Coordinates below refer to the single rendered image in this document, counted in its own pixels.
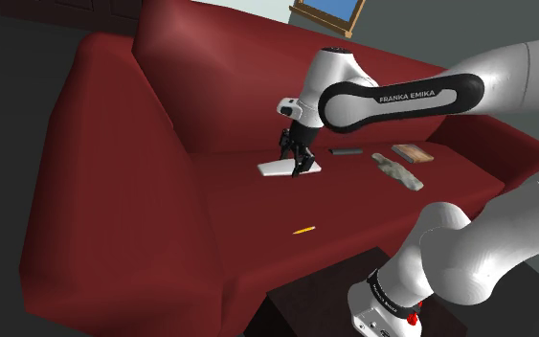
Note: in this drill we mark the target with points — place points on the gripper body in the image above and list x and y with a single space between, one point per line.
302 134

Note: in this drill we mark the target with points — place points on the brown book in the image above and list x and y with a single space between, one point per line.
413 152

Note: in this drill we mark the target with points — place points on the grey mottled flat object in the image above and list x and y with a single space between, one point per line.
396 171

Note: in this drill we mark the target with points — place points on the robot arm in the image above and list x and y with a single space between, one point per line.
390 100

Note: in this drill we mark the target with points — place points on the yellow pencil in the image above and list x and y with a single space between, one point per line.
304 230

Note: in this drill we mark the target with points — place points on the wooden framed wall picture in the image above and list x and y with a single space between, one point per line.
329 11

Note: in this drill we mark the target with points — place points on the red sofa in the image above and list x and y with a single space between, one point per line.
166 140

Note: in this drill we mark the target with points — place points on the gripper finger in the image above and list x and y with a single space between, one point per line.
302 163
284 144

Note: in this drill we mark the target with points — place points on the white flat tablet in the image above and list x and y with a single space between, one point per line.
273 168

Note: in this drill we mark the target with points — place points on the dark grey remote control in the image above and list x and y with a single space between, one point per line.
345 151

